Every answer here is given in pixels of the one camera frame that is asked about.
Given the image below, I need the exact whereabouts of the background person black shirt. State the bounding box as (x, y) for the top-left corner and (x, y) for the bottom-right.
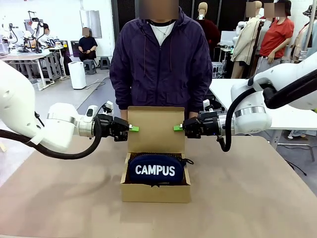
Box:
(78, 27), (99, 62)

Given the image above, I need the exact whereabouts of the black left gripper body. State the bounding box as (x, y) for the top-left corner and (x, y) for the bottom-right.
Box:
(95, 114), (117, 139)

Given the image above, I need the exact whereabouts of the background white robot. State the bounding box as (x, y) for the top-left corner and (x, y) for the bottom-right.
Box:
(24, 10), (48, 54)

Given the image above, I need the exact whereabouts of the person's right forearm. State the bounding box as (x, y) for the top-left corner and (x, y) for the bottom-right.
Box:
(109, 69), (133, 112)

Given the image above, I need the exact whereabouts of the white background table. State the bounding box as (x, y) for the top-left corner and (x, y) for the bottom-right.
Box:
(209, 78), (317, 131)

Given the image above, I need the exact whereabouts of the mannequin in red shirt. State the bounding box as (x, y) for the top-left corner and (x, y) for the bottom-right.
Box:
(255, 0), (295, 86)

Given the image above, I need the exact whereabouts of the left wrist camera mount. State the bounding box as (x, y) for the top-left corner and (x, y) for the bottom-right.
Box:
(102, 101), (114, 115)

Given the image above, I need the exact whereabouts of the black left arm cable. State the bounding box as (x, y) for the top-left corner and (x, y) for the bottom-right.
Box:
(0, 118), (103, 160)

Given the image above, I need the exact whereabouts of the person in purple jacket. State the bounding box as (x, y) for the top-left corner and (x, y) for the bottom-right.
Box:
(109, 5), (213, 119)

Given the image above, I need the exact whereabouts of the mannequin in beige coat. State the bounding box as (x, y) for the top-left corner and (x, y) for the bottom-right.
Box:
(230, 0), (264, 79)

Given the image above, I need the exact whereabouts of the white air purifier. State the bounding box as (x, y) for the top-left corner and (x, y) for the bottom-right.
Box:
(67, 61), (87, 90)

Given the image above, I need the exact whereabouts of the brown cardboard box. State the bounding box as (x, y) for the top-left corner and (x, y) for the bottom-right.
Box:
(120, 106), (192, 204)

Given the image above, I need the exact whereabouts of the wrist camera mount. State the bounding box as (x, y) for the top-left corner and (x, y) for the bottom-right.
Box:
(102, 101), (114, 115)
(202, 99), (215, 114)

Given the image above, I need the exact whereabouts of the mannequin in dark red top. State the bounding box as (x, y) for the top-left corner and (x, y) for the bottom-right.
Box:
(197, 1), (221, 62)

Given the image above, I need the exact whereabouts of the background workbench table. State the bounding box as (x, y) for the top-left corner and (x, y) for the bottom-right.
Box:
(0, 48), (65, 90)

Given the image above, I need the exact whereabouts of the grey plastic stool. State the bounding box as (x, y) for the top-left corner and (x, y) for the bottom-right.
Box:
(99, 57), (111, 70)
(82, 59), (98, 75)

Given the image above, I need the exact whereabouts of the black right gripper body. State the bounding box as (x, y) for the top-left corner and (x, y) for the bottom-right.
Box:
(197, 111), (220, 137)

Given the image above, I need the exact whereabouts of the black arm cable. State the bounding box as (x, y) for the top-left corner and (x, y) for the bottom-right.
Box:
(216, 71), (317, 153)
(0, 118), (103, 160)

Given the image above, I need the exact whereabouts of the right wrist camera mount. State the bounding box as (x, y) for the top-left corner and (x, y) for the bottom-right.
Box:
(202, 99), (215, 114)

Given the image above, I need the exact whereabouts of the white computer case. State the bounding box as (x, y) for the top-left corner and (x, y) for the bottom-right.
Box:
(211, 61), (225, 79)

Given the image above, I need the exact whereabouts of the navy Campus pouch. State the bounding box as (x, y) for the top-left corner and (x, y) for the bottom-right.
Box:
(127, 153), (194, 185)

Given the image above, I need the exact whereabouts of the grey wall panel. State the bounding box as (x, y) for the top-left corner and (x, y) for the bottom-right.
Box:
(79, 9), (103, 39)

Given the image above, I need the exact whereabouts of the person's left forearm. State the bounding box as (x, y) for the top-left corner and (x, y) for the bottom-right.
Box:
(189, 69), (213, 114)

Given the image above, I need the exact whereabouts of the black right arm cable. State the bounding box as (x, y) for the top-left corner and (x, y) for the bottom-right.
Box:
(216, 71), (317, 153)

